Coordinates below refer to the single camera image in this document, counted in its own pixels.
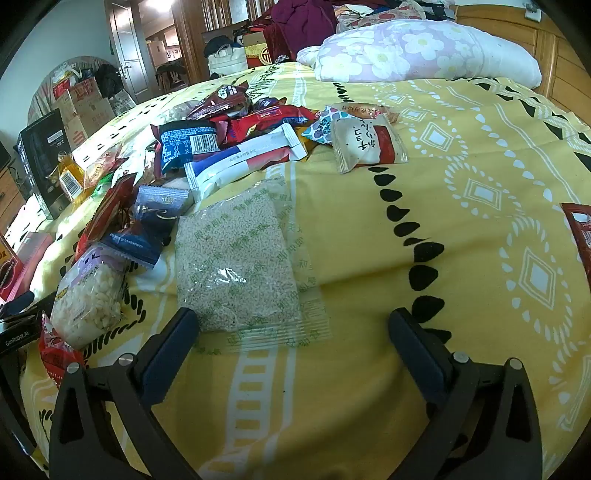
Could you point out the maroon garment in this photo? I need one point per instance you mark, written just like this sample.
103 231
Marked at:
304 23

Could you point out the yellow packet with barcode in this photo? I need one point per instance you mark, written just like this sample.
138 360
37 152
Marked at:
74 177

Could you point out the dark blue snack packet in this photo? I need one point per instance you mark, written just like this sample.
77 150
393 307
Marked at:
143 226

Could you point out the plain brown cardboard box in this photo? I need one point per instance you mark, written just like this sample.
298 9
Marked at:
83 90

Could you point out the white bag of pale beans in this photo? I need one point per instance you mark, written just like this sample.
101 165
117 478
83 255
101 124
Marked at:
87 300

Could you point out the pile of clothes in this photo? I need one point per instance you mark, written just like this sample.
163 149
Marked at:
392 11

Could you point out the white tote bag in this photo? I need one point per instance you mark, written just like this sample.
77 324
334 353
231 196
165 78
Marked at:
228 60

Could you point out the heap of assorted snack packets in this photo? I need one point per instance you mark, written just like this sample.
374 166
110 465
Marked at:
249 115

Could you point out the polka dot snack packet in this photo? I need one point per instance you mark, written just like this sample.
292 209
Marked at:
321 127

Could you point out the brown sausage packet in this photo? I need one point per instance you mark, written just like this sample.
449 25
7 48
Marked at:
364 110

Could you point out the wooden wardrobe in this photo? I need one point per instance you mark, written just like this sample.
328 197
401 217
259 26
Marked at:
198 32

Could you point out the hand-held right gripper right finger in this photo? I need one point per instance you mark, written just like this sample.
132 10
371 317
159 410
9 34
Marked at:
422 364

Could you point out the black cardboard box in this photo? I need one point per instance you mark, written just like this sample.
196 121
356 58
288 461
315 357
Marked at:
44 161

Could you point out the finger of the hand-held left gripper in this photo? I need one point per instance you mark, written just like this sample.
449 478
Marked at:
44 303

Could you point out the wooden headboard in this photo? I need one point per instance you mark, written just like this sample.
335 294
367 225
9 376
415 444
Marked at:
558 60

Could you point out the white blue red striped packet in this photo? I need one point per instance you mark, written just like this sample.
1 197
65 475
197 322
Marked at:
240 161

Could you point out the red pink flat box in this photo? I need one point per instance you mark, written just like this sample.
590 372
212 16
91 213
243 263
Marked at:
23 263

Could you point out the clear bag of puffed rice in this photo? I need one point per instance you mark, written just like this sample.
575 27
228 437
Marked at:
231 258

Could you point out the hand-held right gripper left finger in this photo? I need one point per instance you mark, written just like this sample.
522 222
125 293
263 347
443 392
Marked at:
170 355

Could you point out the cardboard box with red print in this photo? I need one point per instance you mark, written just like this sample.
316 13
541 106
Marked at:
94 115

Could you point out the wooden door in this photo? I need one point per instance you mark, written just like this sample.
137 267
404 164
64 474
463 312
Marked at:
129 50

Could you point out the navy packet with barcode label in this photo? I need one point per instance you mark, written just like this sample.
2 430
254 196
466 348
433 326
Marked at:
184 143

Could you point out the dark red packet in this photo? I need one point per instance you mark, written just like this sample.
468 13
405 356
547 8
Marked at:
579 235

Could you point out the red gift box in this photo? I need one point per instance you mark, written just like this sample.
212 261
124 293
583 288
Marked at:
261 50

